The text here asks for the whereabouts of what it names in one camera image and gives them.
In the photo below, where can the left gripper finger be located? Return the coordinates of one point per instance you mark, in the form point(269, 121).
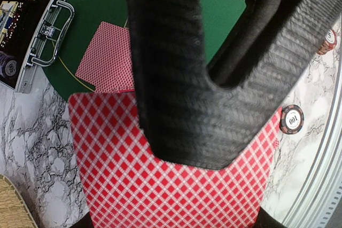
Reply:
point(204, 114)

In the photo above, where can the red-backed card deck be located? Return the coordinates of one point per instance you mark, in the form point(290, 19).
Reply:
point(127, 186)

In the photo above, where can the dark 100 chip stack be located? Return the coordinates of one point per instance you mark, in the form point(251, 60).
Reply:
point(292, 120)

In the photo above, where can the red 5 chip stack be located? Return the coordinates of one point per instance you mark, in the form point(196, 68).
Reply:
point(329, 43)

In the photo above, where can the round green poker mat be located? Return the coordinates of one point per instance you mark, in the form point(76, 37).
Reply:
point(219, 17)

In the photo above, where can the aluminium poker chip case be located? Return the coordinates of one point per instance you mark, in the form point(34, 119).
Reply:
point(34, 38)

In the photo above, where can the brown purple chip row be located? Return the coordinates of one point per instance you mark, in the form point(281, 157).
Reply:
point(9, 65)

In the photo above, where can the woven bamboo tray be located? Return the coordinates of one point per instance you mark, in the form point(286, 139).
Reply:
point(14, 211)

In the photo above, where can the blue card deck in case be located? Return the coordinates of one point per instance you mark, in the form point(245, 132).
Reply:
point(8, 11)

